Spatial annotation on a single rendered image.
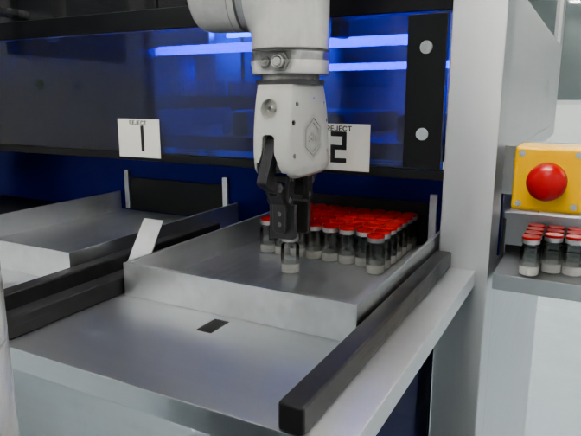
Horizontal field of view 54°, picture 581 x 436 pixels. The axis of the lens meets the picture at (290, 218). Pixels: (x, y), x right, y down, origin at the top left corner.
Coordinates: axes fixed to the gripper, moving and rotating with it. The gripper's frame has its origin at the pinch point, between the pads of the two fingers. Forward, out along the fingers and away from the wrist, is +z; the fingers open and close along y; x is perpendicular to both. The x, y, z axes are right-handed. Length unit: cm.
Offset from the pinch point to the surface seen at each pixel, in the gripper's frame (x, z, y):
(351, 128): -2.8, -9.8, 11.2
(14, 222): 45.5, 4.8, -2.8
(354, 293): -9.5, 6.5, -3.6
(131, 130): 34.2, -8.6, 11.2
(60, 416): 57, 48, 11
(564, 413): -31, 95, 146
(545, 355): -21, 94, 192
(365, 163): -4.8, -5.4, 11.2
